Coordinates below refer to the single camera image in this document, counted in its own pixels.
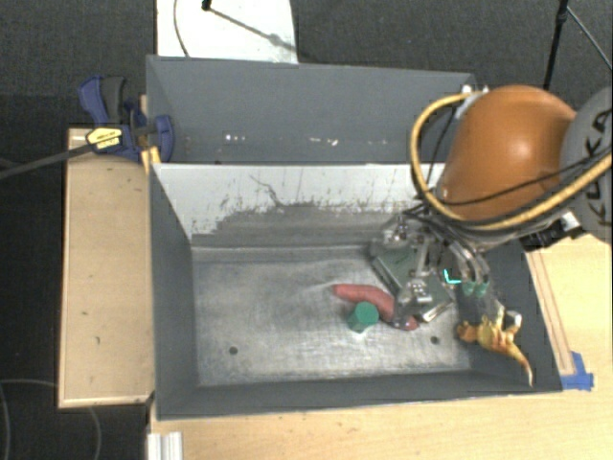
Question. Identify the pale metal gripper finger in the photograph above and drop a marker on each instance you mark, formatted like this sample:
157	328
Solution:
437	312
404	305

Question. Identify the red toy sausage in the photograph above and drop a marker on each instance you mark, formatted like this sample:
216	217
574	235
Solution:
364	295

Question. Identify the green hexagonal block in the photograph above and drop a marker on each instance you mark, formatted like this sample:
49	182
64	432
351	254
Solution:
363	318

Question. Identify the yellow toy dinosaur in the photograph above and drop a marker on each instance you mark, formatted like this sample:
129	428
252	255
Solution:
493	336

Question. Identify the grey metal bin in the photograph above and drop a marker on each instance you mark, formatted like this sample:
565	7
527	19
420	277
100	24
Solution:
287	305

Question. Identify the pale wood board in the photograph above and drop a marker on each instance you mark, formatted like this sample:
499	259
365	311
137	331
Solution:
105	276

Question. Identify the black cylinder on white bracket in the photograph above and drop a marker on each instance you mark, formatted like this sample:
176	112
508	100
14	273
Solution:
546	237

